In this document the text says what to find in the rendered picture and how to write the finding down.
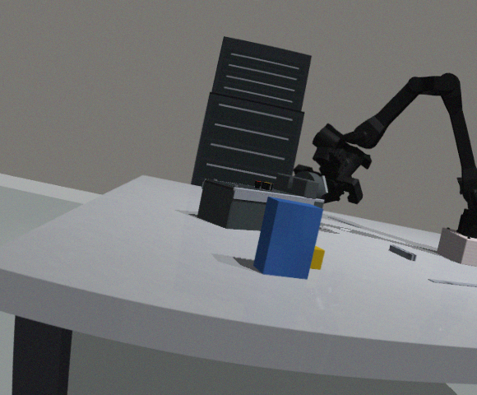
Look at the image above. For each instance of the yellow cube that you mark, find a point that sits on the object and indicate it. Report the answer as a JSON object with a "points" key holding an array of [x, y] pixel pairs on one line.
{"points": [[317, 260]]}

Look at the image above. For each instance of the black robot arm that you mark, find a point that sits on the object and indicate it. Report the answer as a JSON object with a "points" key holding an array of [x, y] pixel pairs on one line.
{"points": [[333, 149]]}

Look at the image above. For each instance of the blue block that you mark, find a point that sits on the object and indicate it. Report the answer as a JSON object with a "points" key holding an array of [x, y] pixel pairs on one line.
{"points": [[287, 239]]}

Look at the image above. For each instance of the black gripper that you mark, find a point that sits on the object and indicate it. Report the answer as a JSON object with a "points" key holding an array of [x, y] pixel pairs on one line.
{"points": [[337, 184]]}

